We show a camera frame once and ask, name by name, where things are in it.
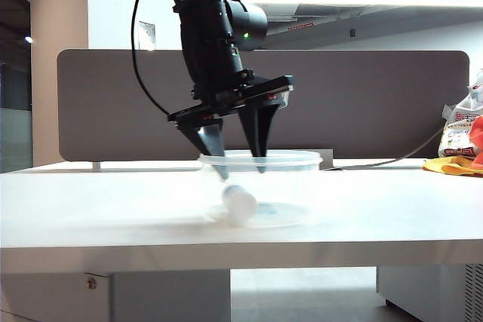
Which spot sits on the small white medicine bottle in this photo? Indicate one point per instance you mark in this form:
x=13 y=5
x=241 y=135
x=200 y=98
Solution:
x=241 y=207

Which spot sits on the white printed snack bag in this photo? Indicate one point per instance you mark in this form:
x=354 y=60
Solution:
x=458 y=137

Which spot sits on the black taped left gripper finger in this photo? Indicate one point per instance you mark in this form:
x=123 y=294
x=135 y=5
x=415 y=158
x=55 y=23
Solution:
x=209 y=141

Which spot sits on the red ceiling sign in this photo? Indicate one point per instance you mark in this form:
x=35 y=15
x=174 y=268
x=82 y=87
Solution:
x=300 y=27

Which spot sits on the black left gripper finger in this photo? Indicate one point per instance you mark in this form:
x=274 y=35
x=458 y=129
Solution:
x=258 y=133

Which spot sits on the grey-brown desk divider panel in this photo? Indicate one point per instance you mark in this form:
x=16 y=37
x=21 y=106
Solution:
x=113 y=111

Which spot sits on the white desk cabinet with lock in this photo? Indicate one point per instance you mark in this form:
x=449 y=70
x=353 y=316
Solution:
x=170 y=295

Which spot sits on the small ceiling dome camera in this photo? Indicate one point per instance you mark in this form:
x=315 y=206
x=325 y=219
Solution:
x=352 y=32

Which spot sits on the clear round plastic box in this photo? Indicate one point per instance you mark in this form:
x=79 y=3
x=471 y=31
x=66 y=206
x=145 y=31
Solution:
x=294 y=178

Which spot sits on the round metal cabinet lock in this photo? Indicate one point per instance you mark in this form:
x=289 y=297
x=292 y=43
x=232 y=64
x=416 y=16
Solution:
x=90 y=283

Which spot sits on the red-orange cloth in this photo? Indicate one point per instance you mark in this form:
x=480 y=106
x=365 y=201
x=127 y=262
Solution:
x=478 y=141

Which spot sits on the metal wall plate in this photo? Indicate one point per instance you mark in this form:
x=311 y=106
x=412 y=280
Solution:
x=147 y=35

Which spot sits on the yellow-orange cloth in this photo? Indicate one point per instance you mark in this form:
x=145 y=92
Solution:
x=453 y=168

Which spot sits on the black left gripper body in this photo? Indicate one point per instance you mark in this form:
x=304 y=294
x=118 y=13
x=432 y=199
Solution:
x=234 y=95

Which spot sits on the white cabinet with vent slots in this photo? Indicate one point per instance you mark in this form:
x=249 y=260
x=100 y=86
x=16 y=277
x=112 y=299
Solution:
x=422 y=288

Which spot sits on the small round wall lamp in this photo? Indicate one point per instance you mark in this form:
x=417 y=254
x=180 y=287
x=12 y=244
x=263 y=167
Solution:
x=28 y=39

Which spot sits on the small white divider post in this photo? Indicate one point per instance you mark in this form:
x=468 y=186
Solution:
x=97 y=166

